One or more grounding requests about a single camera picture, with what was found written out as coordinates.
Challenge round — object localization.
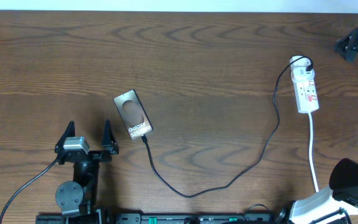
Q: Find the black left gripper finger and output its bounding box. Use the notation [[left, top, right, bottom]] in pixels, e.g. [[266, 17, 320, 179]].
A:
[[55, 121, 75, 152], [101, 119, 119, 154]]

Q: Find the Samsung Galaxy smartphone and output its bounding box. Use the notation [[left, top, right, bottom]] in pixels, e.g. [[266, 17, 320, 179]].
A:
[[113, 89, 154, 140]]

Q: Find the black charger cable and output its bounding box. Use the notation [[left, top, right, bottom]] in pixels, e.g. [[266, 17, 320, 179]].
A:
[[140, 55, 314, 198]]

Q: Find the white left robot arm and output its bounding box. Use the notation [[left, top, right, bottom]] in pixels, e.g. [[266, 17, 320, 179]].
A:
[[35, 119, 119, 224]]

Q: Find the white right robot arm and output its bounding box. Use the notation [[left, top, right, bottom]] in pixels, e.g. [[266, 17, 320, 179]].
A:
[[275, 28, 358, 223]]

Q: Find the white USB charger adapter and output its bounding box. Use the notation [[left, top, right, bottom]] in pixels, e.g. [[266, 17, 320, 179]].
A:
[[291, 65, 315, 83]]

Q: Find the white power strip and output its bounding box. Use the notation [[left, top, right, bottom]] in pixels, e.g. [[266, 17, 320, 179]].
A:
[[289, 55, 320, 114]]

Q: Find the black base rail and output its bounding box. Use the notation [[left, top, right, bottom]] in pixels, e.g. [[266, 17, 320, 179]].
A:
[[35, 209, 275, 224]]

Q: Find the white power strip cord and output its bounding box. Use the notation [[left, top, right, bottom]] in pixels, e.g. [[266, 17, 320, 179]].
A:
[[308, 112, 319, 193]]

